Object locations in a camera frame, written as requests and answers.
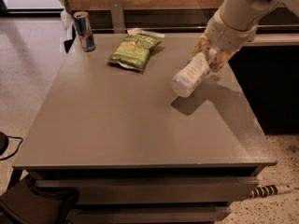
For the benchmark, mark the grey drawer cabinet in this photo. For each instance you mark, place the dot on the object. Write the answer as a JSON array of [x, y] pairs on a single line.
[[135, 151]]

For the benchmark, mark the black round floor object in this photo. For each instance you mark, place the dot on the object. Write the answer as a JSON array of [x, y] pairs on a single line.
[[3, 143]]

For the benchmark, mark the silver blue drink can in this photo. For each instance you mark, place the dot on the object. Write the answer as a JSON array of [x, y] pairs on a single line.
[[84, 30]]

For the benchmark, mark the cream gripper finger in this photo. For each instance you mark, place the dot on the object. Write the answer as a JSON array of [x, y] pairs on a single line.
[[202, 42], [220, 59]]

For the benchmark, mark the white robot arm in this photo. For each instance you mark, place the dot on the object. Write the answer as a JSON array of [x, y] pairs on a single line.
[[254, 10]]

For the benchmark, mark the clear plastic water bottle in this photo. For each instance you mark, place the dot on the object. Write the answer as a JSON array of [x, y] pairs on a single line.
[[193, 73]]

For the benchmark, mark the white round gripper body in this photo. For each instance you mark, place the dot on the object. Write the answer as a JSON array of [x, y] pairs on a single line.
[[230, 35]]

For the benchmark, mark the left metal wall bracket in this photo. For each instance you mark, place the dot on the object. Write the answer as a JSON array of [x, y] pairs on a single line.
[[117, 16]]

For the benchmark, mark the green chip bag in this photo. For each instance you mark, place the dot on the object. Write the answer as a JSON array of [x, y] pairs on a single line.
[[134, 50]]

